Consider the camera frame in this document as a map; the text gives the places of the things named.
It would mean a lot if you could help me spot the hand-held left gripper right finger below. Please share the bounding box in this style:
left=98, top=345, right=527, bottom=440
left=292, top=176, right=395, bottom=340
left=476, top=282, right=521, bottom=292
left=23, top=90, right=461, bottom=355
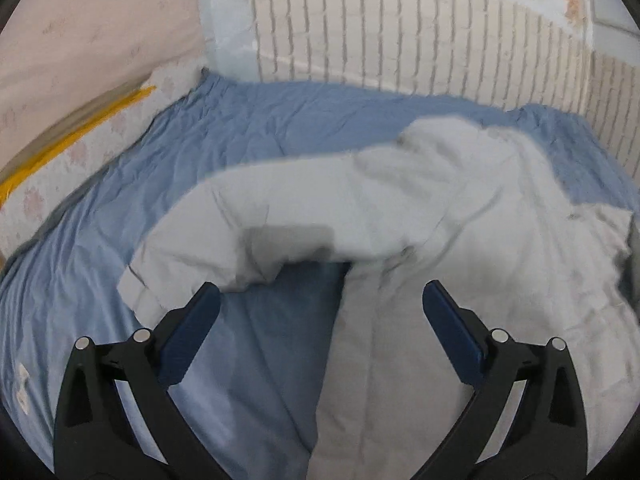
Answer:
left=414, top=280, right=589, bottom=480

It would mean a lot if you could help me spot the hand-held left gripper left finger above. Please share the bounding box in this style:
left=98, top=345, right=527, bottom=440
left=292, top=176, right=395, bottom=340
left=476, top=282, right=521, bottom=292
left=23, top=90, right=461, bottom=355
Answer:
left=52, top=281, right=232, bottom=480

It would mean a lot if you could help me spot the light grey padded jacket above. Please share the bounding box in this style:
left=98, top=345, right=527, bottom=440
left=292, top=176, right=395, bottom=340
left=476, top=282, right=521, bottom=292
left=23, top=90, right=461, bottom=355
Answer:
left=116, top=115, right=640, bottom=480

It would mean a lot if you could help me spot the blue bed sheet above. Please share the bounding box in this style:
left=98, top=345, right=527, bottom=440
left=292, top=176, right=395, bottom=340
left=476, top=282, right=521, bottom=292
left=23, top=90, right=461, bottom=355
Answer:
left=0, top=72, right=637, bottom=480

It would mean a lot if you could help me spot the light blue plastic sheet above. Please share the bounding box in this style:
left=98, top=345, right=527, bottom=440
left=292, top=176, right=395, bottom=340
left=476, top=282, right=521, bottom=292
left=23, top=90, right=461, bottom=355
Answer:
left=196, top=0, right=261, bottom=83

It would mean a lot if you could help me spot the orange flower curtain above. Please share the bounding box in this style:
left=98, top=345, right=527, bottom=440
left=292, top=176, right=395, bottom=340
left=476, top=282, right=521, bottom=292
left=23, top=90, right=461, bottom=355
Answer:
left=450, top=0, right=594, bottom=41

